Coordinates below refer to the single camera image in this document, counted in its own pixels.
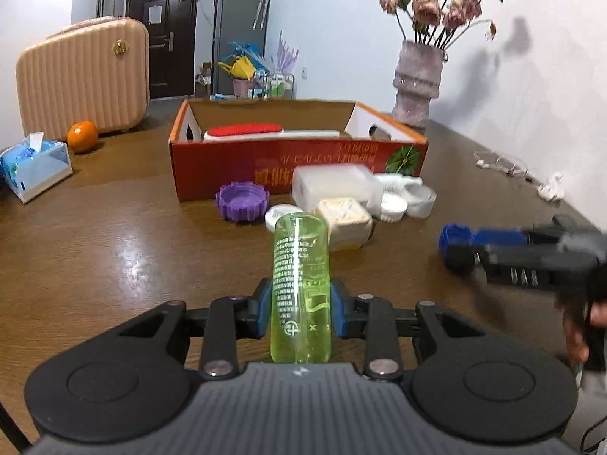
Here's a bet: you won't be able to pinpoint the red white lint brush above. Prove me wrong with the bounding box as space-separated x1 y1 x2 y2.
203 123 341 142

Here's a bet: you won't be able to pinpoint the orange fruit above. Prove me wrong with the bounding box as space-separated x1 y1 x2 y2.
66 120 99 154

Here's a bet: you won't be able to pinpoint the red cardboard box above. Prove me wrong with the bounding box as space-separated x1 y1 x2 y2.
169 99 428 201

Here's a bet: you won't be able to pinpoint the blue tissue pack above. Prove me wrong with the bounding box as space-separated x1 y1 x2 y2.
1 133 73 203

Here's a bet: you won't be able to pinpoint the white ridged bottle cap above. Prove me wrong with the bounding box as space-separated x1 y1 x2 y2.
379 192 409 223

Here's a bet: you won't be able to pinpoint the grey refrigerator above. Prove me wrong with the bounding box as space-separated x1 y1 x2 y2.
212 0 266 94

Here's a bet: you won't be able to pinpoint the dark brown door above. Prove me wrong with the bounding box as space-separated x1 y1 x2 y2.
126 0 198 99

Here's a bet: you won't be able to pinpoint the translucent white plastic box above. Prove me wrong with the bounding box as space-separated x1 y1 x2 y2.
291 163 383 215

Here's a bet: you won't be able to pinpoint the pink textured vase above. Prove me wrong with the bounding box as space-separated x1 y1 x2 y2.
392 40 445 129

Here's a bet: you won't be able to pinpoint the pink ribbed suitcase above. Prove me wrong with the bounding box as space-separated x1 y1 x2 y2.
16 17 150 140

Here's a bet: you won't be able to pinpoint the crumpled white tissue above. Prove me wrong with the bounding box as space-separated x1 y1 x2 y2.
537 173 565 202

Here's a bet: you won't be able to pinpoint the white earphone cable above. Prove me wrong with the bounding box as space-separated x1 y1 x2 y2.
473 150 543 186

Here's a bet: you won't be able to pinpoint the purple ridged lid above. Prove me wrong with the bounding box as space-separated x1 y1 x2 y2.
215 182 270 223

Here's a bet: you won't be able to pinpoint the dried pink roses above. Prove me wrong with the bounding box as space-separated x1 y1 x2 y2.
379 0 503 52

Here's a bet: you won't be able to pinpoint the grey tape roll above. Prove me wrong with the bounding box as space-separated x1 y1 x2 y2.
401 184 437 219

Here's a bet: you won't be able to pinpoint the white spray bottle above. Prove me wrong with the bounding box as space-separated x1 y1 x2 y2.
374 173 423 193

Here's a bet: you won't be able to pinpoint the blue ridged jar lid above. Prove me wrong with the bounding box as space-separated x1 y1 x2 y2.
438 224 476 257

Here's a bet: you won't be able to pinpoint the yellow watering can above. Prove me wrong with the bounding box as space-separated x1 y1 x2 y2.
217 55 256 81

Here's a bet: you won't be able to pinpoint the green spray bottle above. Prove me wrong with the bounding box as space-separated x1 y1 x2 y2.
270 213 332 364

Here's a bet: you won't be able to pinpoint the person right hand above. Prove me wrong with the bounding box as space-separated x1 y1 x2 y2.
555 293 606 364

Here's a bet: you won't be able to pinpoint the beige power adapter cube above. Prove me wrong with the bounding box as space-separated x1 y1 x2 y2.
314 197 373 252

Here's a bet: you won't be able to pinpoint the white round lid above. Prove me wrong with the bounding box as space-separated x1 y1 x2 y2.
264 203 302 233

